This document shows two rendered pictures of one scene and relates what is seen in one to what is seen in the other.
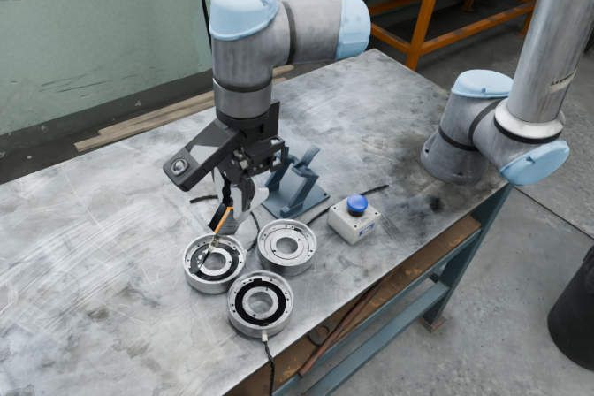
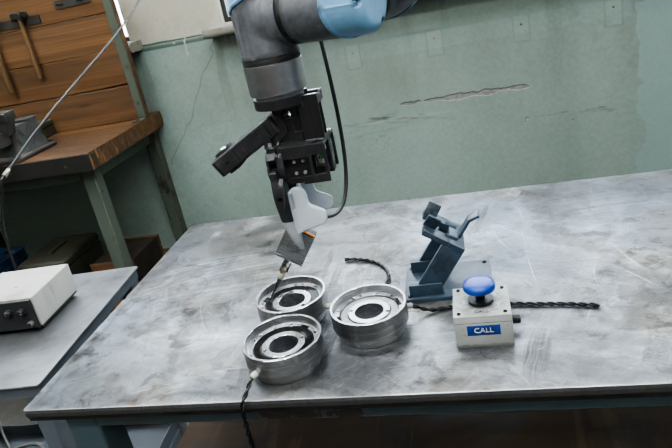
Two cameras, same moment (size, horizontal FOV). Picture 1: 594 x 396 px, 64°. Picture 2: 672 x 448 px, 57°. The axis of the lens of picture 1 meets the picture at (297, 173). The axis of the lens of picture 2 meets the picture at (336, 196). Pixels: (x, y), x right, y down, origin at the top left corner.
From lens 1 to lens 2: 0.67 m
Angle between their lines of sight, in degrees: 54
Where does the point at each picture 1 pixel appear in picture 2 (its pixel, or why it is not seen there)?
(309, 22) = not seen: outside the picture
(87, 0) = (496, 122)
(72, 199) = (268, 237)
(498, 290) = not seen: outside the picture
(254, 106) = (261, 84)
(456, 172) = not seen: outside the picture
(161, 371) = (172, 365)
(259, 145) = (297, 143)
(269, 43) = (255, 12)
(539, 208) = not seen: outside the picture
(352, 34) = not seen: outside the picture
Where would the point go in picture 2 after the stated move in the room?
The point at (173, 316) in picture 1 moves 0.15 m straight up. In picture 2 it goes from (227, 334) to (199, 243)
